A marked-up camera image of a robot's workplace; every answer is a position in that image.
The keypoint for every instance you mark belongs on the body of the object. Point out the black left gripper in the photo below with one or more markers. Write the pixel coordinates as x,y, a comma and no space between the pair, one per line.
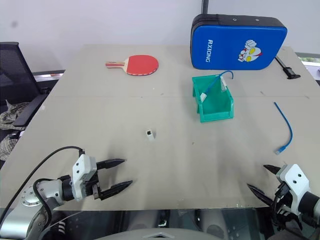
96,191

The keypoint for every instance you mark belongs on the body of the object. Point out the black mesh office chair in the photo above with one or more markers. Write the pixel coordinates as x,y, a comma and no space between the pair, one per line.
15,70

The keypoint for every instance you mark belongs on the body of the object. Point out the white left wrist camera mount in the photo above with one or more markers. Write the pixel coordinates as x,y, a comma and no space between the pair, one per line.
81,170

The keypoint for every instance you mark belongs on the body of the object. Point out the green plastic bin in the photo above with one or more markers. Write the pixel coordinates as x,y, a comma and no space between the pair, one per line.
215,108

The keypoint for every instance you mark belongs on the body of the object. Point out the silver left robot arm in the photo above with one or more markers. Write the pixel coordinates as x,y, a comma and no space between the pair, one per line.
30,197

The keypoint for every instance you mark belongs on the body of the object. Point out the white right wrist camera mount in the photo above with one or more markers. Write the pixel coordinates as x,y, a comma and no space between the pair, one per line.
296,180

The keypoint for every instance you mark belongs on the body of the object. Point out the black pole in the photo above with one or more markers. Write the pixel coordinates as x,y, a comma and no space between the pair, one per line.
205,7

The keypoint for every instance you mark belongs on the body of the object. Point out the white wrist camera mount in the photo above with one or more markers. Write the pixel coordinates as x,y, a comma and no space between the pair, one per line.
296,180
81,170

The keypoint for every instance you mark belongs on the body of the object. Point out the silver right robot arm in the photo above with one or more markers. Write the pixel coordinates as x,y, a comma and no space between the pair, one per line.
310,203

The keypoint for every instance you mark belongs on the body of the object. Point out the blue RXIONG padded case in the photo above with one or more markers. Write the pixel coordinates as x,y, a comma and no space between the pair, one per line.
225,45

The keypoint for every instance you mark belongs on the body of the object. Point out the small white adapter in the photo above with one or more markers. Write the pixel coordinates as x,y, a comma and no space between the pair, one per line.
149,135

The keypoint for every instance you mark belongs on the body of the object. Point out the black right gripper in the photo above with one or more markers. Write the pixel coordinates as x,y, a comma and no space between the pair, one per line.
283,200

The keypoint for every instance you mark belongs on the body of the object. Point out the red table tennis paddle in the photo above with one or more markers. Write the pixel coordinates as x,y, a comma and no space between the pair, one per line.
142,63

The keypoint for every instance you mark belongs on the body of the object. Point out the plaid cloth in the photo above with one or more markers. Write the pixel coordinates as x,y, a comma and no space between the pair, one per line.
10,117

